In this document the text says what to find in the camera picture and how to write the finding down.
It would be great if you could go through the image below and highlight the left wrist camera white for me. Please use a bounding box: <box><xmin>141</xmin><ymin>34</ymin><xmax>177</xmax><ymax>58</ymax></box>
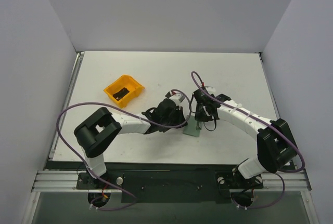
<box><xmin>165</xmin><ymin>91</ymin><xmax>185</xmax><ymax>105</ymax></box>

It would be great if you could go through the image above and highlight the black credit card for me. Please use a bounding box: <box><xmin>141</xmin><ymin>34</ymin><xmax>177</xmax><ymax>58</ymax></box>
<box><xmin>112</xmin><ymin>87</ymin><xmax>130</xmax><ymax>101</ymax></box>

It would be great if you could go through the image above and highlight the aluminium rail frame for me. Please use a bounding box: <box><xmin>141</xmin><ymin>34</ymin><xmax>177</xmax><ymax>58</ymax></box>
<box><xmin>23</xmin><ymin>51</ymin><xmax>309</xmax><ymax>223</ymax></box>

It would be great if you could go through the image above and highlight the yellow plastic bin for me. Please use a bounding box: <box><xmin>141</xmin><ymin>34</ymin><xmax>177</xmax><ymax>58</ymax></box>
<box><xmin>104</xmin><ymin>75</ymin><xmax>145</xmax><ymax>109</ymax></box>

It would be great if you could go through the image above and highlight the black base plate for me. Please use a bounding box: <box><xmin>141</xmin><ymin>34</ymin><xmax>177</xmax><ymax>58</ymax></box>
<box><xmin>72</xmin><ymin>161</ymin><xmax>265</xmax><ymax>205</ymax></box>

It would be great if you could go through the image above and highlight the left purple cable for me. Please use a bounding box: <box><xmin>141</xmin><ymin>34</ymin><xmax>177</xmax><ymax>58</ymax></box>
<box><xmin>56</xmin><ymin>88</ymin><xmax>193</xmax><ymax>211</ymax></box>

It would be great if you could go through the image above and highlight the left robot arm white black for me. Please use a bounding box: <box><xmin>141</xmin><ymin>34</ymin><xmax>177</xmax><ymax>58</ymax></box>
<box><xmin>74</xmin><ymin>99</ymin><xmax>187</xmax><ymax>189</ymax></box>

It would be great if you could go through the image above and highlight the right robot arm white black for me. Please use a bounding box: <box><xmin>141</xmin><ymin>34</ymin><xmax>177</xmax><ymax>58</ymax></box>
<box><xmin>193</xmin><ymin>89</ymin><xmax>297</xmax><ymax>187</ymax></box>

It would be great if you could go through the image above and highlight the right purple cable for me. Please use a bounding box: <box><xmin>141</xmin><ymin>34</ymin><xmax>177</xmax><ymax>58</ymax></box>
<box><xmin>190</xmin><ymin>71</ymin><xmax>305</xmax><ymax>211</ymax></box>

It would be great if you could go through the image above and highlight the purple cable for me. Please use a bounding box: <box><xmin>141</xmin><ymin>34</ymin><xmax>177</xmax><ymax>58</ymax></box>
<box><xmin>190</xmin><ymin>71</ymin><xmax>305</xmax><ymax>211</ymax></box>
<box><xmin>56</xmin><ymin>88</ymin><xmax>193</xmax><ymax>211</ymax></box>

